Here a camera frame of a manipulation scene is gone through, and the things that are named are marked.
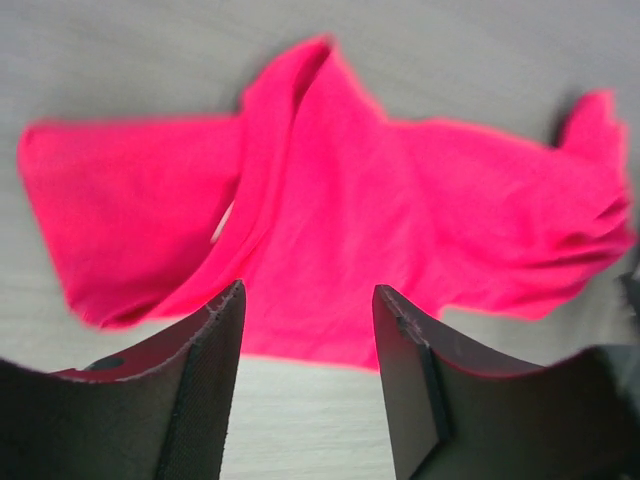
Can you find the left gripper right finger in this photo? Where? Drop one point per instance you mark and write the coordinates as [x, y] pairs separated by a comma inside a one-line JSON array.
[[458, 409]]

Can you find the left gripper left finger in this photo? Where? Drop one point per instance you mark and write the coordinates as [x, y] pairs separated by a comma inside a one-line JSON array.
[[156, 410]]

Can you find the pink t shirt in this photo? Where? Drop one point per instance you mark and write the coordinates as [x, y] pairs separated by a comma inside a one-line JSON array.
[[312, 195]]

